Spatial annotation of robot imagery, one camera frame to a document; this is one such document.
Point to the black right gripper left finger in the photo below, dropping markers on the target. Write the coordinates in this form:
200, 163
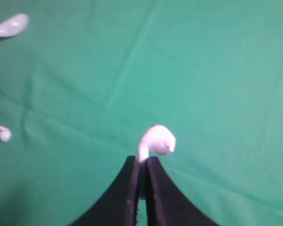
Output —
118, 205

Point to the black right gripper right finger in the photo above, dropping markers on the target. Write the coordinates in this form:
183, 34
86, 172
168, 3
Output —
166, 205

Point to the white earbud with long stem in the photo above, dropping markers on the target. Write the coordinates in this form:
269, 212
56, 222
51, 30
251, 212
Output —
5, 134

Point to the white bluetooth earbud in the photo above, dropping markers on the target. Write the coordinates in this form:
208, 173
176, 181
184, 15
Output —
157, 139

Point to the green table cloth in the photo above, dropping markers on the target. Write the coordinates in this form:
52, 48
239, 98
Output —
86, 78

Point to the white earbud case lid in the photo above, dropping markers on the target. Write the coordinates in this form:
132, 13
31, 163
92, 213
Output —
14, 25

